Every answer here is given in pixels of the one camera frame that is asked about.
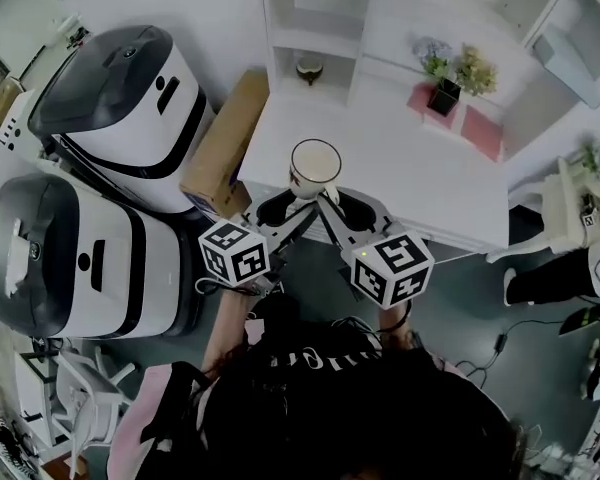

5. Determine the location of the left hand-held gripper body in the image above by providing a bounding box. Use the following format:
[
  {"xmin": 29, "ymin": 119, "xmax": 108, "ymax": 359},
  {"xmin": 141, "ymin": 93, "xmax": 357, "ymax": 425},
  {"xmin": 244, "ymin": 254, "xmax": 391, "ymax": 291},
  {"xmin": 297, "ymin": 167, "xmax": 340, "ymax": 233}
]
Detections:
[{"xmin": 198, "ymin": 217, "xmax": 302, "ymax": 297}]

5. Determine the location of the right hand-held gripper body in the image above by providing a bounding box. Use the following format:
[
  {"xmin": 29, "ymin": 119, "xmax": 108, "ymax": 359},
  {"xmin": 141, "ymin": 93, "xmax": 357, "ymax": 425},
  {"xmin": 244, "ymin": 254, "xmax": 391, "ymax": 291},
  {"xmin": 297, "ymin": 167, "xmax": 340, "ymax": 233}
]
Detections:
[{"xmin": 336, "ymin": 220, "xmax": 435, "ymax": 311}]

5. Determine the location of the white cup with dark rim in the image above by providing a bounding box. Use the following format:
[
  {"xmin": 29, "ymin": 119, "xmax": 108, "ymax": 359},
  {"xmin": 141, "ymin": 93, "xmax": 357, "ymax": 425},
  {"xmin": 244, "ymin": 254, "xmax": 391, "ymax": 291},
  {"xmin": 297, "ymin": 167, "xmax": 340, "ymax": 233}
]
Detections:
[{"xmin": 287, "ymin": 138, "xmax": 343, "ymax": 205}]

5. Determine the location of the white shelf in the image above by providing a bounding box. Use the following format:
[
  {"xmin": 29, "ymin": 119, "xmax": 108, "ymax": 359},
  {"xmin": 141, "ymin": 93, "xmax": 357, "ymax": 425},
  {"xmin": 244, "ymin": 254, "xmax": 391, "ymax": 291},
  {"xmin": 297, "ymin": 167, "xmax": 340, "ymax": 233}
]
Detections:
[{"xmin": 252, "ymin": 0, "xmax": 384, "ymax": 108}]

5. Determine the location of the person's left forearm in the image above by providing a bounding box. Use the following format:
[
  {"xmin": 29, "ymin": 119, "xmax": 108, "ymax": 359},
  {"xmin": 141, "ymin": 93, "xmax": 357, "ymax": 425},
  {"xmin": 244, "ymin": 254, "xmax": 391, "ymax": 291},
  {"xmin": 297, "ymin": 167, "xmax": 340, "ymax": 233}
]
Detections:
[{"xmin": 199, "ymin": 287, "xmax": 262, "ymax": 375}]

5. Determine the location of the person's right forearm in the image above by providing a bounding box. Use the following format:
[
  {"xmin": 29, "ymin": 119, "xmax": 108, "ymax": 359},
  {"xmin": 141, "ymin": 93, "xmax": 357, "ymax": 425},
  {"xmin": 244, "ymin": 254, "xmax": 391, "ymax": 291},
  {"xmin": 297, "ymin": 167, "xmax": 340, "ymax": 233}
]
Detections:
[{"xmin": 377, "ymin": 299, "xmax": 414, "ymax": 350}]

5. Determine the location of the brown cardboard box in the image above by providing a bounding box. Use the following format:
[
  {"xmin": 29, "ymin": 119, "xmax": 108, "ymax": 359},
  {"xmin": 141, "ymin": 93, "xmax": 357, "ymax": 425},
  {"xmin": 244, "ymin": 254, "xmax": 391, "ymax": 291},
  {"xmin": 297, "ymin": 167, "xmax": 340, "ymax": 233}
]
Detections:
[{"xmin": 179, "ymin": 69, "xmax": 272, "ymax": 221}]

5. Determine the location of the white robot with black lid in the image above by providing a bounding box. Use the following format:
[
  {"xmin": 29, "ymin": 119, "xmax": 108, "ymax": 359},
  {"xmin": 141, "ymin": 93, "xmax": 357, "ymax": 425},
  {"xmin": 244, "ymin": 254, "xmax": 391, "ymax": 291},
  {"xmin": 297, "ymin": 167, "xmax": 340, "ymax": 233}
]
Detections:
[
  {"xmin": 0, "ymin": 172, "xmax": 204, "ymax": 342},
  {"xmin": 27, "ymin": 24, "xmax": 217, "ymax": 215}
]

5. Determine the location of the black pot with flowers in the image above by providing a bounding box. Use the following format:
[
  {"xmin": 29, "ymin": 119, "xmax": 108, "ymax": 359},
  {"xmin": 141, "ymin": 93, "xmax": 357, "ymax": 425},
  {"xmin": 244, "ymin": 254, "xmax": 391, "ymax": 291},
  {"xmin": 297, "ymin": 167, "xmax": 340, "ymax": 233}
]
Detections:
[{"xmin": 410, "ymin": 35, "xmax": 499, "ymax": 117}]

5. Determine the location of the person's black shirt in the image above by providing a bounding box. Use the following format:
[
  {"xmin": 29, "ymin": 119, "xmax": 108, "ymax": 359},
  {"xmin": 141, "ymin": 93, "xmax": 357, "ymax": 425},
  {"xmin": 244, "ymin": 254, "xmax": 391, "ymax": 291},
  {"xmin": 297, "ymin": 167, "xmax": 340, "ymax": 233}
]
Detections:
[{"xmin": 189, "ymin": 295, "xmax": 519, "ymax": 480}]

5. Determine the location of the dark footed bowl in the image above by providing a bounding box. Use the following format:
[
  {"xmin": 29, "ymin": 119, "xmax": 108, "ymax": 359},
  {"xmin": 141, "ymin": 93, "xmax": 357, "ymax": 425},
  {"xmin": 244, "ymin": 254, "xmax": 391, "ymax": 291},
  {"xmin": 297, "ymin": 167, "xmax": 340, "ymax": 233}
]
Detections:
[{"xmin": 295, "ymin": 54, "xmax": 325, "ymax": 87}]

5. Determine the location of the pink garment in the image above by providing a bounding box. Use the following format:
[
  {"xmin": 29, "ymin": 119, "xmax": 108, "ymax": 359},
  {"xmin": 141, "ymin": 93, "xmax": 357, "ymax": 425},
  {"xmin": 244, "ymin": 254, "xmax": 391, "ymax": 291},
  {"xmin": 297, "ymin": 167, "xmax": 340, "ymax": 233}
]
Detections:
[{"xmin": 105, "ymin": 362, "xmax": 216, "ymax": 480}]

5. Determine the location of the white slatted chair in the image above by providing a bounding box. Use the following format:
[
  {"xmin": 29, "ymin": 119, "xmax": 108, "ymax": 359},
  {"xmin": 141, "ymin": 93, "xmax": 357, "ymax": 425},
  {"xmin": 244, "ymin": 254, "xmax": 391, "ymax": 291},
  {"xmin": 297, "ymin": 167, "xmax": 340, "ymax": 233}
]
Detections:
[{"xmin": 42, "ymin": 345, "xmax": 136, "ymax": 474}]

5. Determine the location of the black floor cable with adapter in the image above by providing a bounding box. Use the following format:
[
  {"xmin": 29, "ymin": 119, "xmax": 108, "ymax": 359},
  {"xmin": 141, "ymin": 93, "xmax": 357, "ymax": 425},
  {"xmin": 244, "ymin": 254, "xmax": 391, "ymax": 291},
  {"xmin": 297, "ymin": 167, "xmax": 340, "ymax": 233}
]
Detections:
[{"xmin": 454, "ymin": 315, "xmax": 566, "ymax": 389}]

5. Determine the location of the white wall cabinet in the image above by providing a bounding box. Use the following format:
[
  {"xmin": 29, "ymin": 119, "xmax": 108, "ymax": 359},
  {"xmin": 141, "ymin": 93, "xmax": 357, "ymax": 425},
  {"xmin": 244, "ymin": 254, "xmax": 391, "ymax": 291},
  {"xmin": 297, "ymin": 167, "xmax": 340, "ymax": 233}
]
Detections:
[{"xmin": 522, "ymin": 0, "xmax": 600, "ymax": 110}]

